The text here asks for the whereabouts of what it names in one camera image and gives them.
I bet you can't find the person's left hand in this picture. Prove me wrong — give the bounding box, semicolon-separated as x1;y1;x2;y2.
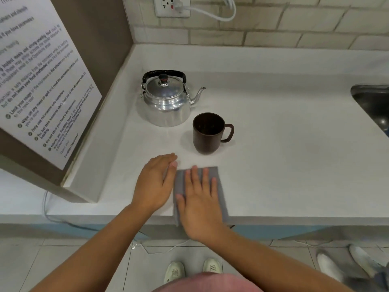
131;153;178;215

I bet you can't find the person's right hand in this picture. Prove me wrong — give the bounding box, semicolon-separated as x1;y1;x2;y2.
176;165;227;242

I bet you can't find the grey cloth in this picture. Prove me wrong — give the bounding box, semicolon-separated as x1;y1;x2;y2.
173;166;232;227

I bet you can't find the person's left forearm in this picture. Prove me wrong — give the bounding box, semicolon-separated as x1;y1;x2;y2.
30;204;152;292

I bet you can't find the person's right forearm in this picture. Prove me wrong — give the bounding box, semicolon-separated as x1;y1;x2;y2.
188;226;348;292

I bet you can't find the dark brown mug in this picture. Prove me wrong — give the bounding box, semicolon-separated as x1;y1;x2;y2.
193;113;235;155

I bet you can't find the person's white left shoe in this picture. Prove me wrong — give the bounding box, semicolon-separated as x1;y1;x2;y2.
164;261;186;284

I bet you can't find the person's white shoe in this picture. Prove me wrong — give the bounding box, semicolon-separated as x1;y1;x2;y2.
203;258;222;274
164;261;186;284

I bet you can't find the person's white right shoe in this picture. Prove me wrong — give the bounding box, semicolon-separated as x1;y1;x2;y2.
203;258;222;274

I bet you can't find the person's pink shirt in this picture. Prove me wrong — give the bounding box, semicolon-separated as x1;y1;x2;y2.
151;272;259;292

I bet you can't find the brown cabinet side panel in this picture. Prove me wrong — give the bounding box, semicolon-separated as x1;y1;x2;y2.
0;0;134;186

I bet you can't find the white printed notice sheet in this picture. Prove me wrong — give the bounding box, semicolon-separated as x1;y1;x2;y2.
0;0;103;171

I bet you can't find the steel sink basin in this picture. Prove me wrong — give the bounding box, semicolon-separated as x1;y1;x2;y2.
350;84;389;135

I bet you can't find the silver kettle with black handle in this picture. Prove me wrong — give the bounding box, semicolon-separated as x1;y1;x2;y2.
140;70;206;128

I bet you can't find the white power cable with plug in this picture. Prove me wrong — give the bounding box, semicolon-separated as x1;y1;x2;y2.
172;0;237;22

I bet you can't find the white wall power outlet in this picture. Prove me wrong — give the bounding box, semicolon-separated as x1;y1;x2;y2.
153;0;191;18

